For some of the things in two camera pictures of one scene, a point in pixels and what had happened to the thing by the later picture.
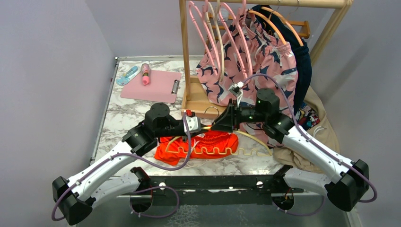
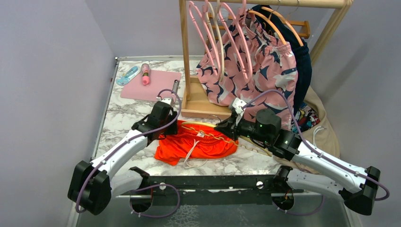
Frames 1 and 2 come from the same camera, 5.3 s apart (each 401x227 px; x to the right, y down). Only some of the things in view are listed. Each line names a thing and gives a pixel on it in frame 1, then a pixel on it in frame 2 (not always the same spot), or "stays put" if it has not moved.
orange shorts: (211, 144) stays put
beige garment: (323, 129) stays put
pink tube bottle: (145, 72) stays put
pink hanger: (204, 6) stays put
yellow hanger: (212, 108) -> (242, 141)
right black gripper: (224, 122) -> (229, 127)
